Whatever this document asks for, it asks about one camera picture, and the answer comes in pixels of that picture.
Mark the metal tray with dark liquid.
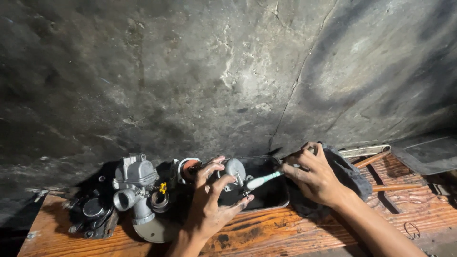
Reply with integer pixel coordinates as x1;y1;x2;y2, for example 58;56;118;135
214;156;290;213

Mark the person's left hand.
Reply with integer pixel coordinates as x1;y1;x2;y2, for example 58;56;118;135
180;156;255;243

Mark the round grey metal plate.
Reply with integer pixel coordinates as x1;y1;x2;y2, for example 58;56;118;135
132;213;183;244

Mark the black engine part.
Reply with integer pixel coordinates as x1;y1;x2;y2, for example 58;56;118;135
62;175;119;239

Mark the white and orange round part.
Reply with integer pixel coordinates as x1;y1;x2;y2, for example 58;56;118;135
170;158;203;186

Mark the silver adjustable wrench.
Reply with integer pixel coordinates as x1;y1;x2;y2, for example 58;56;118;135
338;144;392;158

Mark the silver carburetor body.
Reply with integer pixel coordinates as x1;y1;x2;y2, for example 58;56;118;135
112;154;168;226

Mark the white green toothbrush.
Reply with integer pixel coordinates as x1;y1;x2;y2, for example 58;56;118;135
246;148;317;191

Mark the black rubber mat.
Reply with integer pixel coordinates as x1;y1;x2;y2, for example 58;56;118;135
391;133;457;176

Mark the wooden handled tool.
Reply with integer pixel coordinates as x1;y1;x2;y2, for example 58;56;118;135
371;183;424;193
353;151;392;169

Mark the wire ring clip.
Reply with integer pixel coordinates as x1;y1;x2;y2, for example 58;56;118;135
404;222;421;240

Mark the person's right hand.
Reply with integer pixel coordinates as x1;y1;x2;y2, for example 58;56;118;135
279;142;348;208

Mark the silver carburetor float bowl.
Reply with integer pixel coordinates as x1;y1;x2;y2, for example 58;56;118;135
218;158;249;195

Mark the dark grey cloth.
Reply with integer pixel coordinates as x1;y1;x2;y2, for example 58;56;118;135
287;143;373;219

